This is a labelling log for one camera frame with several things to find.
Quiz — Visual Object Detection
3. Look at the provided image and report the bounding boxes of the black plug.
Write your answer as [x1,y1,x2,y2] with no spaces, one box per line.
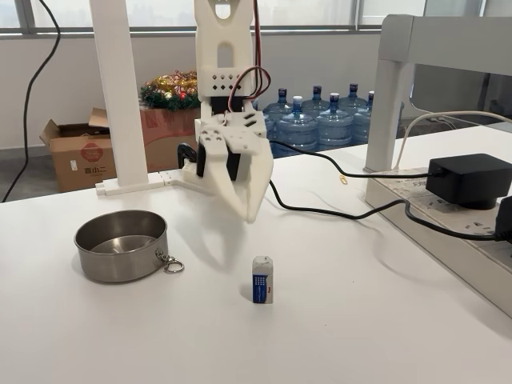
[494,195,512,242]

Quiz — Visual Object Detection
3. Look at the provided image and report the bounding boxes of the white cable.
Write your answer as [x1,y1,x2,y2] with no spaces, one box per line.
[393,110,512,170]

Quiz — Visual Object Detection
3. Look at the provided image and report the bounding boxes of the red cardboard box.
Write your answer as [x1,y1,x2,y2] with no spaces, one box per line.
[139,107,201,174]

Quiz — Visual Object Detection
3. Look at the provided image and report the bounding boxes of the brown cardboard box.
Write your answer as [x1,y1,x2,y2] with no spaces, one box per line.
[38,106,118,194]

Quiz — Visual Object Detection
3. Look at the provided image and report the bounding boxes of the metal key ring with chain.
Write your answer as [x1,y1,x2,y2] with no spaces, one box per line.
[154,247,186,275]

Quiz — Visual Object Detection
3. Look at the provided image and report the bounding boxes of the round metal bowl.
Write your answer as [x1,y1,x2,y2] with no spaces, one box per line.
[73,210,168,285]

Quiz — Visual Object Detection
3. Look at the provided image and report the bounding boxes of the black cable to power adapter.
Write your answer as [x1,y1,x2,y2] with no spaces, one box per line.
[270,139,441,178]

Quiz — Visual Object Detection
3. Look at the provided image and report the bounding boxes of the long black cable across table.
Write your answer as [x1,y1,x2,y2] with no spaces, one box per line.
[268,179,499,241]

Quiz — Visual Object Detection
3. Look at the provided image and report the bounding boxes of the black power adapter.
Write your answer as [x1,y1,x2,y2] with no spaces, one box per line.
[425,153,509,211]

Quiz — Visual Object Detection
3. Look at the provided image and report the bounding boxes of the white stand pole with base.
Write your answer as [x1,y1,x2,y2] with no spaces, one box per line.
[88,0,186,197]

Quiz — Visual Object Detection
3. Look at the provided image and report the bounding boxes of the small white and blue box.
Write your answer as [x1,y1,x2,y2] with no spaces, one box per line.
[251,254,276,306]

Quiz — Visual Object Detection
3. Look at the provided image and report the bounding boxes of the christmas wreath with ornaments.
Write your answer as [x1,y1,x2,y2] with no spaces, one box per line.
[138,70,201,114]

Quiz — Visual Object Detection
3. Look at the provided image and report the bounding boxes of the white power strip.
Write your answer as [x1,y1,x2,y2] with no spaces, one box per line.
[365,166,512,318]

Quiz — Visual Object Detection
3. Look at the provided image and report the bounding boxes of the black hanging cable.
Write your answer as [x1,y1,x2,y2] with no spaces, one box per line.
[1,0,62,203]

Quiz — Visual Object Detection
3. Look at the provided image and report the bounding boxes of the black clamp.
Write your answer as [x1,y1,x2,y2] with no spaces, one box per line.
[177,142,200,169]

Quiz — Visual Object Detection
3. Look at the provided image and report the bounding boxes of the white desk shelf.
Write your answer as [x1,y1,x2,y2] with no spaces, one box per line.
[364,14,512,174]

